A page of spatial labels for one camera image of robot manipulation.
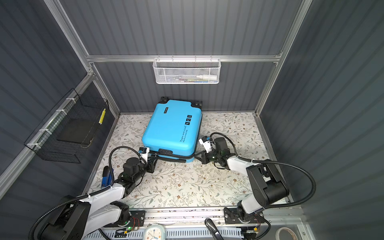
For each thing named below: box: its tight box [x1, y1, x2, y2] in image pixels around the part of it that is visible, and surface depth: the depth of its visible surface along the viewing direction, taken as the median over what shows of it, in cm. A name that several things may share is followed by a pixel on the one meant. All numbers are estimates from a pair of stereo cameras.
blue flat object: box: [101, 166, 114, 188], surface depth 86 cm
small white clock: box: [142, 224, 166, 240], surface depth 69 cm
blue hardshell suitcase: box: [142, 96, 203, 163], surface depth 88 cm
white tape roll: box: [275, 227, 299, 240], surface depth 69 cm
